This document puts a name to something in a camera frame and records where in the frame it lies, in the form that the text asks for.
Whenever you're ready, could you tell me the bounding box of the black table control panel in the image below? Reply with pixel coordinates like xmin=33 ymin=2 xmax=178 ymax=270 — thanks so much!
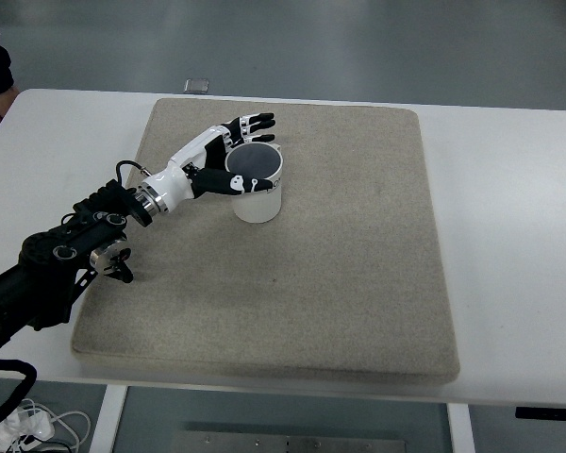
xmin=515 ymin=406 xmax=566 ymax=420

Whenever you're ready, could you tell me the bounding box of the white table leg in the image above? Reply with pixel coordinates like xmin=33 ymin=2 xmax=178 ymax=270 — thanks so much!
xmin=90 ymin=385 xmax=130 ymax=453
xmin=446 ymin=403 xmax=477 ymax=453

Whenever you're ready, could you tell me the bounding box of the grey metal plate with screws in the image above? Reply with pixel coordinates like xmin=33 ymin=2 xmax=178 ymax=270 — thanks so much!
xmin=172 ymin=429 xmax=409 ymax=453

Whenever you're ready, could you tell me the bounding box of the white ribbed cup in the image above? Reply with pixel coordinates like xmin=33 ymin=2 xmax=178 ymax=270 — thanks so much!
xmin=225 ymin=143 xmax=285 ymax=225

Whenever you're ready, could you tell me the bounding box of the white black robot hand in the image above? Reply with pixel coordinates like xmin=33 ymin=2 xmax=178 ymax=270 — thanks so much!
xmin=141 ymin=111 xmax=277 ymax=213

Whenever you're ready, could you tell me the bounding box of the white power strip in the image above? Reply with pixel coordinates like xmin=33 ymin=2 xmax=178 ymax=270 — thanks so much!
xmin=0 ymin=404 xmax=56 ymax=441

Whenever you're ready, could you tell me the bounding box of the white cable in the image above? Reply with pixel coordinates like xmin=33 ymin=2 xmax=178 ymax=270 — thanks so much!
xmin=0 ymin=397 xmax=93 ymax=453

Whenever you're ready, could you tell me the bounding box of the beige felt mat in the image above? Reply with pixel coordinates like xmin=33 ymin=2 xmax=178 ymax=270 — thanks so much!
xmin=70 ymin=97 xmax=461 ymax=389

